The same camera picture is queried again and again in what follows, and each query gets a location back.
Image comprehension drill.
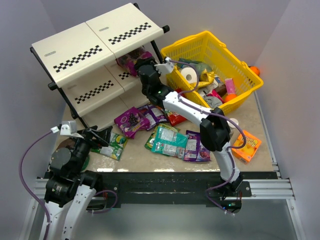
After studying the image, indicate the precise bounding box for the green lime candy bag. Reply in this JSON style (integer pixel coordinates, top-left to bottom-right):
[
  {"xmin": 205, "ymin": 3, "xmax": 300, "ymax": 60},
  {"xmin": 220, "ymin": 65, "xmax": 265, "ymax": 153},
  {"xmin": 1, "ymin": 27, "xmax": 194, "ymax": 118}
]
[{"xmin": 90, "ymin": 132, "xmax": 129, "ymax": 161}]

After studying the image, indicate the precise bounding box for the magenta grape candy bag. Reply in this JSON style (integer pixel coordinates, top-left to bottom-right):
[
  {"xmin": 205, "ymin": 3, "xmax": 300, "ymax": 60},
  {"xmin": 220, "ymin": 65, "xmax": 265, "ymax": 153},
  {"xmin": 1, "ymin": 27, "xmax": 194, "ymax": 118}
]
[{"xmin": 116, "ymin": 46, "xmax": 153, "ymax": 77}]

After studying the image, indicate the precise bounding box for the red fruit candy bag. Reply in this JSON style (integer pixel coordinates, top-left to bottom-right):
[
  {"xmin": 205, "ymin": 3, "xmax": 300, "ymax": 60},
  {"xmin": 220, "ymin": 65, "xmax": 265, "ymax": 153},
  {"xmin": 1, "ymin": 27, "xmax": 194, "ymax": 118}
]
[{"xmin": 164, "ymin": 110, "xmax": 187, "ymax": 127}]

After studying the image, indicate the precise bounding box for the teal candy bag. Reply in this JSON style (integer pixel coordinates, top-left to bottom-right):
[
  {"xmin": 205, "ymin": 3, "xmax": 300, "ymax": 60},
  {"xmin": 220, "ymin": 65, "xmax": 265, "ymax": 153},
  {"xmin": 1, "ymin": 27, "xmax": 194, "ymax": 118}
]
[{"xmin": 151, "ymin": 126, "xmax": 189, "ymax": 160}]

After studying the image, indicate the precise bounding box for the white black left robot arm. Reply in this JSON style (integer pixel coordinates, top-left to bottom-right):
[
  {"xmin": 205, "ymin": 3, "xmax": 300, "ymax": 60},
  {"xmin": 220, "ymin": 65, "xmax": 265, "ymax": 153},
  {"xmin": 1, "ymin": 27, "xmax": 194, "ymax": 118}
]
[{"xmin": 40, "ymin": 122, "xmax": 113, "ymax": 240}]

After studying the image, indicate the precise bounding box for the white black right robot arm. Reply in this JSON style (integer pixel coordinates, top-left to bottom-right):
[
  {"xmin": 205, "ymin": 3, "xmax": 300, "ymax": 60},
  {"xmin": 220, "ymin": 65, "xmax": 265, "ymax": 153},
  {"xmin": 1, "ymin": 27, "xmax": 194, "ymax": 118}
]
[{"xmin": 134, "ymin": 57, "xmax": 246, "ymax": 191}]

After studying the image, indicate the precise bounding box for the purple candy bag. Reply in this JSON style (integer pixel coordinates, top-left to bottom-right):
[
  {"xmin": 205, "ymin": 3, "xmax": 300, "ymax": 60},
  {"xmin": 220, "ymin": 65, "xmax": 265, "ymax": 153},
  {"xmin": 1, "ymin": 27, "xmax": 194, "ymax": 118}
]
[
  {"xmin": 138, "ymin": 104, "xmax": 169, "ymax": 131},
  {"xmin": 183, "ymin": 130, "xmax": 211, "ymax": 163}
]

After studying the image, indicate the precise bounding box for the cream black tiered shelf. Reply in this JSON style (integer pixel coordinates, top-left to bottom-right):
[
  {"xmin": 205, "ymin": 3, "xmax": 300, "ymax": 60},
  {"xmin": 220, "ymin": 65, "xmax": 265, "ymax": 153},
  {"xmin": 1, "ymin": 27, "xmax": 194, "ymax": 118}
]
[{"xmin": 30, "ymin": 3, "xmax": 170, "ymax": 123}]

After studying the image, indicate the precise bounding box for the white toilet paper roll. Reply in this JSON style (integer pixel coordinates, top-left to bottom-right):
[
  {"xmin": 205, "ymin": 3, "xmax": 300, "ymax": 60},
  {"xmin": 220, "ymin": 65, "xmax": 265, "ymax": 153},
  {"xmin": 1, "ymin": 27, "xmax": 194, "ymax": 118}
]
[{"xmin": 180, "ymin": 67, "xmax": 198, "ymax": 84}]

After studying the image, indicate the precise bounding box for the yellow plastic shopping basket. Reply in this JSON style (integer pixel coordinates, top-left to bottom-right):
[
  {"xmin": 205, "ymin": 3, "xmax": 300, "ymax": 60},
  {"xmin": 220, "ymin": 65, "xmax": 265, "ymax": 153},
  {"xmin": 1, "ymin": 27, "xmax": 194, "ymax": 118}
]
[{"xmin": 161, "ymin": 30, "xmax": 264, "ymax": 115}]

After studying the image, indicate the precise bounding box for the gold foil bag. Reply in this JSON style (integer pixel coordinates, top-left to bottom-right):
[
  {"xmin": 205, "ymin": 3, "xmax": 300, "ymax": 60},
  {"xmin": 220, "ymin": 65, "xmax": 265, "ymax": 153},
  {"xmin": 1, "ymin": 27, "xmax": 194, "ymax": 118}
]
[{"xmin": 190, "ymin": 69, "xmax": 215, "ymax": 88}]

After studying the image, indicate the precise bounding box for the orange fruit in basket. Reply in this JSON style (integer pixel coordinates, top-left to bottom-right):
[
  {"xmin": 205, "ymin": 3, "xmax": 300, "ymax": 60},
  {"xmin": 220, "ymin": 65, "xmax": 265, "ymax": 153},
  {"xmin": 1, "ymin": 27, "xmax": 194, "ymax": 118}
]
[{"xmin": 224, "ymin": 93, "xmax": 237, "ymax": 103}]

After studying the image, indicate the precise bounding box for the pink box in basket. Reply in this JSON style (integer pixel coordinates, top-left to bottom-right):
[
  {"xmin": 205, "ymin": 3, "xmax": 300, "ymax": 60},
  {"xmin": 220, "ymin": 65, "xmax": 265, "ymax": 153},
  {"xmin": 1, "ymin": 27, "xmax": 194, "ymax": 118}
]
[{"xmin": 224, "ymin": 78, "xmax": 236, "ymax": 95}]

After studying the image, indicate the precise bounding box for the clear pump soap bottle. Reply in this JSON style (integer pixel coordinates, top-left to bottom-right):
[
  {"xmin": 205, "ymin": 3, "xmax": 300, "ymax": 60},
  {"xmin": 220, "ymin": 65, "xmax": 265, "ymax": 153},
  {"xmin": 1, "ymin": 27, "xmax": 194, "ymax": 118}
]
[{"xmin": 227, "ymin": 118, "xmax": 239, "ymax": 139}]

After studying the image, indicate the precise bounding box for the orange ball behind basket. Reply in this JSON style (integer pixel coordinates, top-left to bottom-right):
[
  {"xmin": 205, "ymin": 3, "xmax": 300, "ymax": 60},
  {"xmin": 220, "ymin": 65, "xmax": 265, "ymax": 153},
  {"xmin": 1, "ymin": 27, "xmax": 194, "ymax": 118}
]
[{"xmin": 249, "ymin": 66, "xmax": 260, "ymax": 76}]

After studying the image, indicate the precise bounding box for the orange sponge box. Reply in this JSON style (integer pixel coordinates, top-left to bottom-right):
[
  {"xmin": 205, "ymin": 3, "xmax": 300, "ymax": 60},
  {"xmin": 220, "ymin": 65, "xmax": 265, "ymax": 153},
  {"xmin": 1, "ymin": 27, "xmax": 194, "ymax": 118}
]
[{"xmin": 232, "ymin": 130, "xmax": 262, "ymax": 164}]

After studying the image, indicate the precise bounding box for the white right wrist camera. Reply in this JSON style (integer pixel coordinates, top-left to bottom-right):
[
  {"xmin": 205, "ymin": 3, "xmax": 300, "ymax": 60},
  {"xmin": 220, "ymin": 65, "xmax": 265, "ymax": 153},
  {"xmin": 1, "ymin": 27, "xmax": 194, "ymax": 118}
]
[{"xmin": 154, "ymin": 57, "xmax": 174, "ymax": 75}]

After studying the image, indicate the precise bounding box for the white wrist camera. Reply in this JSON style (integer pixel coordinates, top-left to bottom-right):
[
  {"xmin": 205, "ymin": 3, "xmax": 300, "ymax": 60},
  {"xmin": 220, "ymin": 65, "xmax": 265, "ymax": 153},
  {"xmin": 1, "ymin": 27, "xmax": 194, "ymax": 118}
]
[
  {"xmin": 50, "ymin": 120, "xmax": 84, "ymax": 139},
  {"xmin": 154, "ymin": 57, "xmax": 174, "ymax": 75}
]

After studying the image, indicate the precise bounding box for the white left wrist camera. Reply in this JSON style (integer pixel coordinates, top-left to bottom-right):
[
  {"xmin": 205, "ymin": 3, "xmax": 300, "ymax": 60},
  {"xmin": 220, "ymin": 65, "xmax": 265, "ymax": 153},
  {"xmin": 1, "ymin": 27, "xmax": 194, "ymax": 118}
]
[{"xmin": 50, "ymin": 120, "xmax": 84, "ymax": 139}]

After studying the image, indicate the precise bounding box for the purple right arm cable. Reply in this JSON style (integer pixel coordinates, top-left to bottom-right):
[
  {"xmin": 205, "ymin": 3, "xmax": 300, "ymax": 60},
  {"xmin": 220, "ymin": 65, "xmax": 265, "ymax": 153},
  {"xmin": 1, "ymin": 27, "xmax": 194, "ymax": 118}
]
[{"xmin": 164, "ymin": 57, "xmax": 247, "ymax": 213}]

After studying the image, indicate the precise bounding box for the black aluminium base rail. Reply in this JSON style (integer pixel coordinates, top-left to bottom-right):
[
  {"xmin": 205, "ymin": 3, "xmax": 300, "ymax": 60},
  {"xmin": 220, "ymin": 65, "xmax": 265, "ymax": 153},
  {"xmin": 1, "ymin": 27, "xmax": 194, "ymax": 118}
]
[{"xmin": 32, "ymin": 171, "xmax": 297, "ymax": 210}]

